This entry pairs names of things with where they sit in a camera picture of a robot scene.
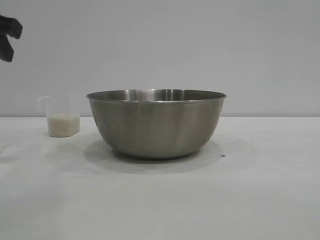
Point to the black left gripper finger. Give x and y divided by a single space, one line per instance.
6 50
11 27

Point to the stainless steel mixing bowl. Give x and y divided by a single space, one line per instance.
156 125

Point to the clear plastic measuring cup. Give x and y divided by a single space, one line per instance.
63 106

